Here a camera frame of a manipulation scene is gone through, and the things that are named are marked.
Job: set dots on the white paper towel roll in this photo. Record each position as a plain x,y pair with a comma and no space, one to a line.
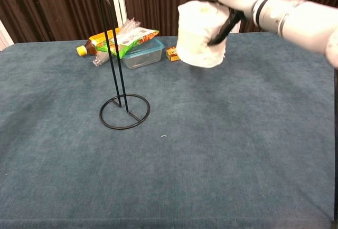
200,36

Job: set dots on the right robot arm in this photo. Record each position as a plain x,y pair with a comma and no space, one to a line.
298,19

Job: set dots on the yellow red small box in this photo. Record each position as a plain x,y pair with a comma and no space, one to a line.
173,55

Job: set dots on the clear plastic food container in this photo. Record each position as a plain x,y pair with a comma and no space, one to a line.
144,55

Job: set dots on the green snack bag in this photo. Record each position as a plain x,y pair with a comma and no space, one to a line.
126,41

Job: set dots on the clear plastic straws bundle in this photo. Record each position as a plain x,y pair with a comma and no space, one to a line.
101,58

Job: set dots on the brown bottle with yellow cap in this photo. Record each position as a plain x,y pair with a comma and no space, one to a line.
91,46

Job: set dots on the blue grey table cloth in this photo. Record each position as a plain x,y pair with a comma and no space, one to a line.
169,139

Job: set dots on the brown pleated curtain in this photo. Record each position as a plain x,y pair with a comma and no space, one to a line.
66,2

